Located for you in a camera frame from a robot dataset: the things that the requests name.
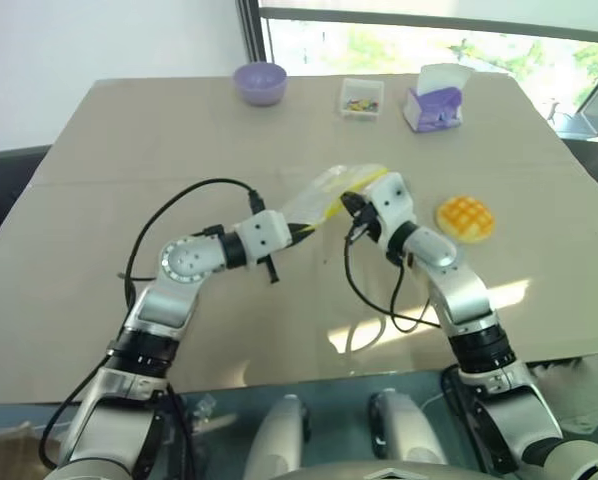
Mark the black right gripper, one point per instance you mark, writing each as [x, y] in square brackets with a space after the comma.
[368, 222]

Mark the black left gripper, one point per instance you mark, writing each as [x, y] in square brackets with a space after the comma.
[295, 235]

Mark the clear plastic zip bag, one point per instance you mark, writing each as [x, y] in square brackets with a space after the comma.
[324, 192]

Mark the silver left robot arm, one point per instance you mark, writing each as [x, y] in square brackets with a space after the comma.
[174, 300]

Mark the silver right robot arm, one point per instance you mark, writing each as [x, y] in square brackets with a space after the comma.
[459, 295]

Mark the orange pineapple bun snack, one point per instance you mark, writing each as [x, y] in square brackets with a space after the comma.
[465, 219]

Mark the clear box of coloured bits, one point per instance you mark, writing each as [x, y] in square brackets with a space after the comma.
[361, 98]

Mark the purple tissue box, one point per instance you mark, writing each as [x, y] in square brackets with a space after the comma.
[436, 102]

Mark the purple plastic bowl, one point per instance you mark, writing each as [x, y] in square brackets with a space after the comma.
[260, 84]

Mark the silver left robot thigh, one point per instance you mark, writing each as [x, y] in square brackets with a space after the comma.
[279, 435]

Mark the silver robot thigh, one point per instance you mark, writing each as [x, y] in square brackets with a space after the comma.
[404, 430]
[279, 435]

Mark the beige cardboard table cover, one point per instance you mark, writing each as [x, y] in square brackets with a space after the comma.
[129, 150]

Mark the silver right robot thigh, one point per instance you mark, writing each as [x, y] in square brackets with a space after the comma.
[404, 430]

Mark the white window blind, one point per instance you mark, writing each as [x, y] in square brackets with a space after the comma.
[429, 10]

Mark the silver robot torso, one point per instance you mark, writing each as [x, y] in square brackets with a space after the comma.
[379, 472]

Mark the brown cardboard box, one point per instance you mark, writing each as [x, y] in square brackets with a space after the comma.
[4, 452]

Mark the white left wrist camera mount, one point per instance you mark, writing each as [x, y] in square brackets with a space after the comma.
[261, 232]

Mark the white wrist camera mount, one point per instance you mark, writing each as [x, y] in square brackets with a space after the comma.
[391, 200]
[261, 232]

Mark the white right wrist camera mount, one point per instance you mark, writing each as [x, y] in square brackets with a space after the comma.
[391, 200]

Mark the dark window frame post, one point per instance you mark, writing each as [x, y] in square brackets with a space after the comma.
[255, 30]

